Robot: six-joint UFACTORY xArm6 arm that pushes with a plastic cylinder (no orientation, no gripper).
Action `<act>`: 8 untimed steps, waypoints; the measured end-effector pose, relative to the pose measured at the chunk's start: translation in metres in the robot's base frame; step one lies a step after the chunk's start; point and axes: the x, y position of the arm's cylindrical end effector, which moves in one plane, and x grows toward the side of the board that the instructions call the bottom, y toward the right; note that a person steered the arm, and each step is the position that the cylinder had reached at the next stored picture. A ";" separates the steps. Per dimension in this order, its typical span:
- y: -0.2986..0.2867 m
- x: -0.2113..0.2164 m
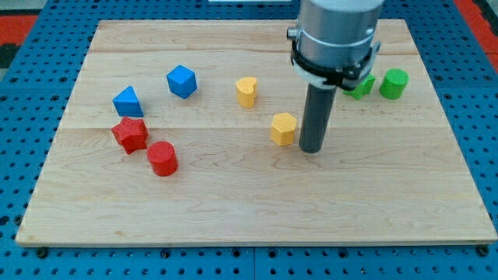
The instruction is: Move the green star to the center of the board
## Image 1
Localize yellow heart block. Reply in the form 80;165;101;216
236;76;258;109

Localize blue triangle block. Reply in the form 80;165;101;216
112;86;144;117

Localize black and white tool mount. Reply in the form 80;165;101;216
290;40;381;91

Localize green star block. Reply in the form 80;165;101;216
342;74;376;100

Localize wooden board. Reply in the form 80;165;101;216
16;19;497;247

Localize blue cube block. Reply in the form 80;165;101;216
166;65;198;99

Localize red cylinder block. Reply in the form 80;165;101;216
147;141;178;177

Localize yellow hexagon block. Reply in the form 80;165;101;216
270;113;297;146

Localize green cylinder block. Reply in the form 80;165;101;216
379;68;409;100

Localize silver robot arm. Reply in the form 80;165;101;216
286;0;384;154

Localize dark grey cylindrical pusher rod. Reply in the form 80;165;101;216
299;84;337;153

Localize red star block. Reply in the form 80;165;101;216
111;117;149;154

